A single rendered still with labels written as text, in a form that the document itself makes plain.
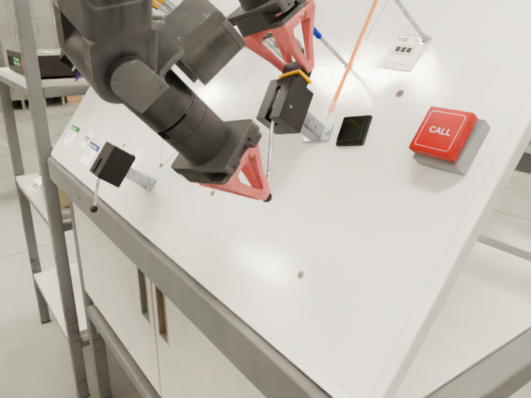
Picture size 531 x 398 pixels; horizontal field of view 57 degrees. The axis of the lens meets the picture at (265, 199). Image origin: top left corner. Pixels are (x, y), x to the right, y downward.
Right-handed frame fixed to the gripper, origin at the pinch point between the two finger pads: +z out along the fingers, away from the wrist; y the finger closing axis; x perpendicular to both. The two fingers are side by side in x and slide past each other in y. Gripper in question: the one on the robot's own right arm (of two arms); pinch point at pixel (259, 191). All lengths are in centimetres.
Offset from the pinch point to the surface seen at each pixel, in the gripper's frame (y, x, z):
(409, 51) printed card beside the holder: -10.2, -22.8, 2.3
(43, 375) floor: 139, 49, 59
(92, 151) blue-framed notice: 69, -10, 4
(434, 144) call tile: -19.1, -7.7, 1.5
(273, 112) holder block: -0.7, -8.4, -4.4
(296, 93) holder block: -2.0, -11.9, -3.7
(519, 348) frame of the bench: -19.1, -0.5, 36.9
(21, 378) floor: 143, 53, 54
